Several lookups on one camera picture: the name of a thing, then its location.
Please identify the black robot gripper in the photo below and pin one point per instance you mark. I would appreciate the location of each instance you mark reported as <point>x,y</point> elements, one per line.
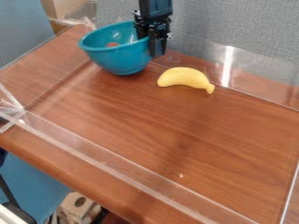
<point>152,22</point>

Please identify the wooden shelf in background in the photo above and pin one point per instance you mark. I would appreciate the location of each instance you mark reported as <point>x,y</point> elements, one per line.
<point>69,12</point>

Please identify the yellow toy banana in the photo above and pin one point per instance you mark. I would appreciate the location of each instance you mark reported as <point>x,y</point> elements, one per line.
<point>186,77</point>

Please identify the red and white toy mushroom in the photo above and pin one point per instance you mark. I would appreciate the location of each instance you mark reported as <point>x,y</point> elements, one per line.
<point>112,44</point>

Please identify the blue plastic bowl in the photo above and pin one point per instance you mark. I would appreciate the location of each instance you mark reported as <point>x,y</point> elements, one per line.
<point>124,59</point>

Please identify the wooden block with hole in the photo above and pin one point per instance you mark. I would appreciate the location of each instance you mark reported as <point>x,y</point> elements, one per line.
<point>77,209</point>

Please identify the clear acrylic table barrier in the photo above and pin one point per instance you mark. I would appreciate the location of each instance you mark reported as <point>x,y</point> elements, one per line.
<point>165,155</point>

